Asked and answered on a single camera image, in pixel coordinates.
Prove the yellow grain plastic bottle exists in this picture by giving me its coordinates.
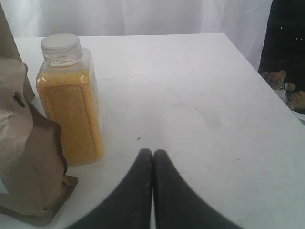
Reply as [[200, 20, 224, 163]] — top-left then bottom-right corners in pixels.
[[36, 33, 104, 165]]

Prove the brown kraft pouch orange label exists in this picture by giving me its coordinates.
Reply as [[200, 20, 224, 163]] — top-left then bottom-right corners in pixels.
[[0, 58, 78, 226]]

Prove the brown teddy bear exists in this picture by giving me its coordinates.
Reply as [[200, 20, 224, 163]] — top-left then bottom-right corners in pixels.
[[262, 70, 305, 111]]

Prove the large brown paper bag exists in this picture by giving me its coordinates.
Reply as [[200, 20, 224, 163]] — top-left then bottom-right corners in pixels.
[[0, 5, 35, 101]]

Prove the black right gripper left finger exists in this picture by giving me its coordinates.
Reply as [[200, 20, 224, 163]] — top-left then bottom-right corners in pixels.
[[69, 148, 153, 229]]

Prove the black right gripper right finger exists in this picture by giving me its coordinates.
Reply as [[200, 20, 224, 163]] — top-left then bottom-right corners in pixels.
[[153, 149, 240, 229]]

